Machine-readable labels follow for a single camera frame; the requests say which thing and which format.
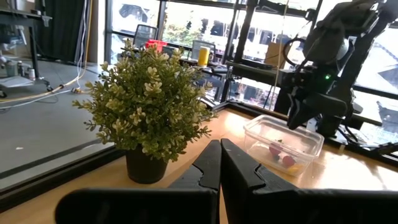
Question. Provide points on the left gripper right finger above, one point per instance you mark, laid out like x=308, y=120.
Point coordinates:
x=295, y=208

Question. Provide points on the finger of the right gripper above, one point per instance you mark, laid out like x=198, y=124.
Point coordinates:
x=297, y=115

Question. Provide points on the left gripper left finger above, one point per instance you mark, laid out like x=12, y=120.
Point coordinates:
x=140, y=207

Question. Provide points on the clear plastic tupperware container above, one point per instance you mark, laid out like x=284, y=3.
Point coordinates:
x=308, y=146

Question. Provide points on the red toy berry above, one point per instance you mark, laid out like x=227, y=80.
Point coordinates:
x=275, y=149

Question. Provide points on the red toy tomato with stem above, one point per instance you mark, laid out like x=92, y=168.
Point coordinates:
x=288, y=161

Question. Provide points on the small toy blueberry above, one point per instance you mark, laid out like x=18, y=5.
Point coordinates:
x=276, y=157

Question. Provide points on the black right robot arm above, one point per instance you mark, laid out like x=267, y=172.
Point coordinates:
x=329, y=37

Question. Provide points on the cardboard box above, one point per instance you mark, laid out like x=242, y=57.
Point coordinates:
x=275, y=54

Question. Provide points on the green plant in black pot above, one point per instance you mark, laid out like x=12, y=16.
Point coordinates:
x=146, y=102

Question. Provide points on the yellow cylinder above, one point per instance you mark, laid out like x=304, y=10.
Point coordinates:
x=203, y=56

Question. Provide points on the grey monitor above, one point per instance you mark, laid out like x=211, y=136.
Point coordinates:
x=195, y=49

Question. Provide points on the red bin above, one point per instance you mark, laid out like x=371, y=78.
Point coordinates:
x=155, y=45

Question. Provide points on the small white bottle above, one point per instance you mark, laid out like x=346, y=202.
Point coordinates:
x=31, y=74

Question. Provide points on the grey office chair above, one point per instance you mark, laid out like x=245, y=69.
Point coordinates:
x=144, y=34

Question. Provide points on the small dark bottle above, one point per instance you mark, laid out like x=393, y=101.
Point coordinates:
x=20, y=69

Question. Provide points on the dark curtain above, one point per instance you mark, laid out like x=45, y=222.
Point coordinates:
x=62, y=31

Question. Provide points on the dark desk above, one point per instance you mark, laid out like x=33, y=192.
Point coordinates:
x=18, y=17

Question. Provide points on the black frame post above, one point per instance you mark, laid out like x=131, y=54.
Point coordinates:
x=245, y=28

